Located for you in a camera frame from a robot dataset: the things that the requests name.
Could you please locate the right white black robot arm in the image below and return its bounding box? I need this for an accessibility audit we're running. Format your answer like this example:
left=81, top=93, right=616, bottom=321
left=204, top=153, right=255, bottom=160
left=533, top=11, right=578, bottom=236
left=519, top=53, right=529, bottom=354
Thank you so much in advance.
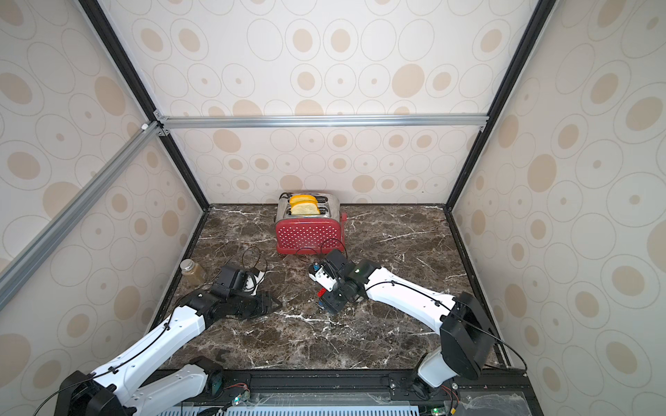
left=308, top=250, right=496, bottom=391

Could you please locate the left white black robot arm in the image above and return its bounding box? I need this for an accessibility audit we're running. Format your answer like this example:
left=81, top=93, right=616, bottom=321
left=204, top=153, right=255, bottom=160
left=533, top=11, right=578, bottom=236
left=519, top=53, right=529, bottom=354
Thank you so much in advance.
left=55, top=266, right=278, bottom=415

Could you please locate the small brown liquid bottle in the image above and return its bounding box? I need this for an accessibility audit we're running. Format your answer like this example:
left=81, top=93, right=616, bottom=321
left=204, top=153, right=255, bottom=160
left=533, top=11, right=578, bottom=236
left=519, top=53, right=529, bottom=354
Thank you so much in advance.
left=180, top=258, right=206, bottom=286

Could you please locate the red polka dot toaster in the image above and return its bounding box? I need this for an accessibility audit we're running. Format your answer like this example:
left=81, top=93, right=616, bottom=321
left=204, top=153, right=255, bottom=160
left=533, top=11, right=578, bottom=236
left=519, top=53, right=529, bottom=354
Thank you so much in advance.
left=275, top=192, right=347, bottom=255

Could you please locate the front yellow toast slice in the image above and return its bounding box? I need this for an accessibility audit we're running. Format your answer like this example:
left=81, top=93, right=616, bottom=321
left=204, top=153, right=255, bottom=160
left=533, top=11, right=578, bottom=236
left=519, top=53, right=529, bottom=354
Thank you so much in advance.
left=291, top=200, right=321, bottom=216

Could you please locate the yellow toast slice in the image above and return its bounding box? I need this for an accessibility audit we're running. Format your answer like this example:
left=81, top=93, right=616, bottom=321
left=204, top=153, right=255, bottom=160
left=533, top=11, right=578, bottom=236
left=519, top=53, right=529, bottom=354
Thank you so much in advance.
left=290, top=194, right=317, bottom=206
left=291, top=200, right=321, bottom=216

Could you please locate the back yellow toast slice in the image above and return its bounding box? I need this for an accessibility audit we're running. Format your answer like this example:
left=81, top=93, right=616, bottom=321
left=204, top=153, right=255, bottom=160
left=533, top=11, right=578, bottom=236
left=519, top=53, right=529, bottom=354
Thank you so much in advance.
left=290, top=194, right=317, bottom=206

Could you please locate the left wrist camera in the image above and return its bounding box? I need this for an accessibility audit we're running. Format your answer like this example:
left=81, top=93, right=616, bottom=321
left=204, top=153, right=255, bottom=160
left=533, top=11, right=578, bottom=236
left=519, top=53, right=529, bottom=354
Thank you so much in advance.
left=244, top=271, right=265, bottom=296

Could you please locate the horizontal aluminium back rail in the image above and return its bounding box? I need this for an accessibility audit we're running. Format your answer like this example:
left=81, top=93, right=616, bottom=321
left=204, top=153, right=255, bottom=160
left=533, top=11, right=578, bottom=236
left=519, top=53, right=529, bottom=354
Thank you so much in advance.
left=155, top=111, right=489, bottom=131

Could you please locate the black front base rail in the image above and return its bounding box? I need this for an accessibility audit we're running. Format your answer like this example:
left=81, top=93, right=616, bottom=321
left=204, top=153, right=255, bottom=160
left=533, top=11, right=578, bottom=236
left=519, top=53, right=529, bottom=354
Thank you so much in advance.
left=175, top=369, right=543, bottom=415

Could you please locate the diagonal aluminium left rail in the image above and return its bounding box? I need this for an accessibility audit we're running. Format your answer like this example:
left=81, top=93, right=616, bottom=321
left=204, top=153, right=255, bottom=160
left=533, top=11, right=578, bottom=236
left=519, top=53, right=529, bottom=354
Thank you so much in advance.
left=1, top=121, right=161, bottom=307

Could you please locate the left black corner post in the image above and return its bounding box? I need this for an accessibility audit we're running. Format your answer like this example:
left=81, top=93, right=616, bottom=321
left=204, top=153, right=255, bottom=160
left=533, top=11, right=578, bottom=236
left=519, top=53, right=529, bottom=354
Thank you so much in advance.
left=76, top=0, right=210, bottom=211

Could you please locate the black corner post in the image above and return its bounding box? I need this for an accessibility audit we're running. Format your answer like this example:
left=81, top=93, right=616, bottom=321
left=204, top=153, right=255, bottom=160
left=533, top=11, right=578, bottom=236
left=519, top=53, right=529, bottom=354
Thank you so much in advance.
left=76, top=0, right=210, bottom=211
left=445, top=0, right=556, bottom=213

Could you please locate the right black corner post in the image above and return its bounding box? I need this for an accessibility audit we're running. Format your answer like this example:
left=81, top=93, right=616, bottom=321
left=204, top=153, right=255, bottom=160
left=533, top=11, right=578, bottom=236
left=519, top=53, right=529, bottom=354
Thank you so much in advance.
left=445, top=0, right=556, bottom=213

